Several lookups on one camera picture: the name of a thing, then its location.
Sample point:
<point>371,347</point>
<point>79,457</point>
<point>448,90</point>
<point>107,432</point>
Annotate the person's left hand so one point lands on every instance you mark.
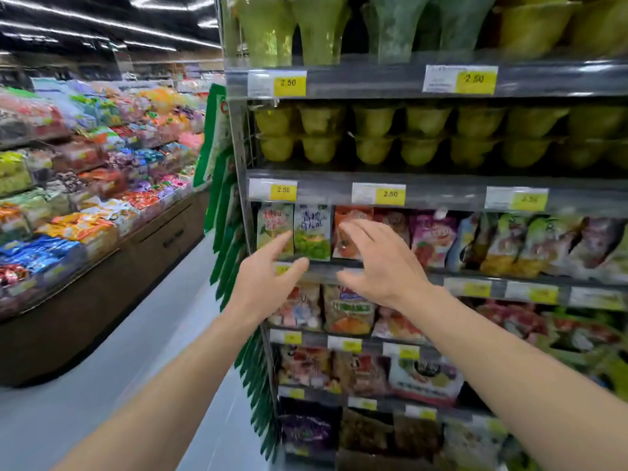
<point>262,286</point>

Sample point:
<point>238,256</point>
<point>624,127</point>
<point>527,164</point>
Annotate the person's right hand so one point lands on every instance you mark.
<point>387,274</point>

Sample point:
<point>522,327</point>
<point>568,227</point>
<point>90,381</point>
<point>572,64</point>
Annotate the person's left thumb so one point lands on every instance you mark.
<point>296,271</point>

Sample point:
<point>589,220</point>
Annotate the person's right thumb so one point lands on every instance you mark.
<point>351,280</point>

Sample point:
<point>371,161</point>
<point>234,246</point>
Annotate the person's left forearm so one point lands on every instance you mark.
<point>162,402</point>

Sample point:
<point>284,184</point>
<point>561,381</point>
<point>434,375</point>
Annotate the person's right forearm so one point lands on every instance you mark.
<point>515,382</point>

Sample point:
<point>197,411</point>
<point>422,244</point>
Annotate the green orange snack packet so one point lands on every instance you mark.
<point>346,311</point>

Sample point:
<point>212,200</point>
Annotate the orange fruit snack packet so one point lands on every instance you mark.
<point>343,245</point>

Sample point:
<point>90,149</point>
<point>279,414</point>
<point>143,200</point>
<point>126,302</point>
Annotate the pink white marshmallow packet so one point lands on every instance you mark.
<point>299,308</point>

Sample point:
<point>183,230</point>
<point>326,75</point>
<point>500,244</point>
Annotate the green grape candy packet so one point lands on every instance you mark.
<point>312,232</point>

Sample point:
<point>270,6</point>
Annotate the green white snack packet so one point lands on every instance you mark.
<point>272,223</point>

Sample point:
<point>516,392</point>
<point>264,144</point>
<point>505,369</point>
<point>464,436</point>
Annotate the red pink candy packet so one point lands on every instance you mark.
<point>395,327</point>

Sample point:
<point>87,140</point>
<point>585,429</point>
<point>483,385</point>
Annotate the red fruit snack packet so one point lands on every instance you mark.
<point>396,223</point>

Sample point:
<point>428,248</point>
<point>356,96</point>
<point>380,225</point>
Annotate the pink fruit snack packet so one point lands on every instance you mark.
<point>434,242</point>

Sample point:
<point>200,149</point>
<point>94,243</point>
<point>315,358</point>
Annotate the brown red snack packet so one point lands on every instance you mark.
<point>360,373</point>

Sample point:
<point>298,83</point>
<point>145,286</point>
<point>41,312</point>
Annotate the red beige snack packet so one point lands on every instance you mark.
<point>305,365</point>

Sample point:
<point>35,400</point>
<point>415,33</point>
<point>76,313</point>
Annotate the white dark snack packet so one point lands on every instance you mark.
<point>424,380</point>

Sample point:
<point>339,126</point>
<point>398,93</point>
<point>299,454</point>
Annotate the hanging strip of green packets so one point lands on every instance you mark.
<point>216,142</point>

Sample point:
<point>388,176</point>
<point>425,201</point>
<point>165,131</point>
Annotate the brown dried fruit packet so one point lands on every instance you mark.
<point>365,432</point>
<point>417,436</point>

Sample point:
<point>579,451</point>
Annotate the purple dark snack packet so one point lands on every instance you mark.
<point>308,429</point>

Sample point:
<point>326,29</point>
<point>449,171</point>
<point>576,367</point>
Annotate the stacked green jelly cups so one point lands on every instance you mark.
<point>427,134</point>

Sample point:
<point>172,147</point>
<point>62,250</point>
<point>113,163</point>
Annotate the row of assorted fruit packets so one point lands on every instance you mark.
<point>539,247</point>

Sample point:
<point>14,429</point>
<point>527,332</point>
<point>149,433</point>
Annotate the grey metal shelf rack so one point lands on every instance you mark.
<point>368,84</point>

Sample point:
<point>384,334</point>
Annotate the brown wooden display counter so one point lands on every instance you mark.
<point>98,299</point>

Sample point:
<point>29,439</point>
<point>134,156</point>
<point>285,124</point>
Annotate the pale green snack packet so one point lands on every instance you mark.
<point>473,443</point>

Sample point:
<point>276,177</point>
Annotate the pile of red green packets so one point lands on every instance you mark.
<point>554,333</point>

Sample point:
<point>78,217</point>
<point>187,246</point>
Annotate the display of assorted candy bags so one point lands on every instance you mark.
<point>88,166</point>

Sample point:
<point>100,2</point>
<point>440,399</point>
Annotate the row of tall green jelly packs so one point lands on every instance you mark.
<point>319,24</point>

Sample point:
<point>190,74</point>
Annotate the ceiling light strip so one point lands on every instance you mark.
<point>117,26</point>
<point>147,45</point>
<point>171,2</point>

